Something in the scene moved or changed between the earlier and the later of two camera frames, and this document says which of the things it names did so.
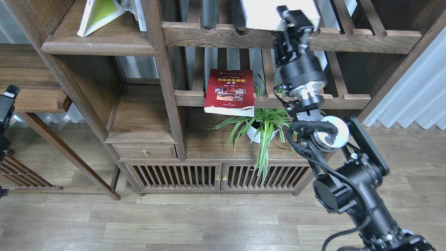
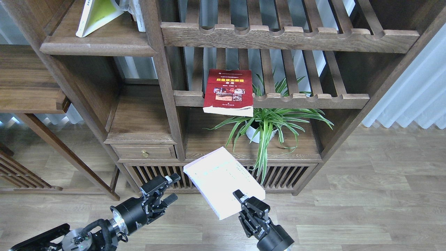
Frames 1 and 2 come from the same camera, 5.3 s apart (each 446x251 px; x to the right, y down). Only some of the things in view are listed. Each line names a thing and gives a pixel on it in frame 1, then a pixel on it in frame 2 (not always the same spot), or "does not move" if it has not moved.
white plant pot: x=252 y=132 does not move
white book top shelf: x=262 y=14 to x=219 y=175
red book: x=230 y=92 does not move
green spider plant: x=263 y=128 does not move
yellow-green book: x=98 y=12 does not move
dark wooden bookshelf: x=187 y=99 does not move
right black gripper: x=299 y=68 to x=254 y=221
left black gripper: x=7 y=106 to x=137 y=213
